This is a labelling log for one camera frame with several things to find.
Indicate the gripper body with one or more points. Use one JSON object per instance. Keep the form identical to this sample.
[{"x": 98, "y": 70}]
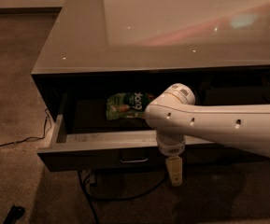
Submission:
[{"x": 171, "y": 148}]

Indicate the dark drawer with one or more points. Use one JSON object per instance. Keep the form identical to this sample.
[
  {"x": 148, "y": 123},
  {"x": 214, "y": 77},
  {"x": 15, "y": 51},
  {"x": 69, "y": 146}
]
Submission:
[
  {"x": 83, "y": 139},
  {"x": 238, "y": 96}
]

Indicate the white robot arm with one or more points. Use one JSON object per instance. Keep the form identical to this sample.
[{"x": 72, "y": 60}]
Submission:
[{"x": 174, "y": 115}]

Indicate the dark cabinet with glass top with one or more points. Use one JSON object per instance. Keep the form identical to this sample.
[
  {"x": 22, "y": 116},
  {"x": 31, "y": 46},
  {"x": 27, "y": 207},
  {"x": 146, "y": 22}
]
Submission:
[{"x": 98, "y": 48}]

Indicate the green snack bag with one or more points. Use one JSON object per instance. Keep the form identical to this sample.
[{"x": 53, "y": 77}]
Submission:
[{"x": 128, "y": 105}]

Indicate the black object on floor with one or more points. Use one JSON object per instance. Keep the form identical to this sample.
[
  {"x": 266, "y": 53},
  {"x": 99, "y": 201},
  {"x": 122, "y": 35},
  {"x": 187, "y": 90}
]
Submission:
[{"x": 15, "y": 213}]

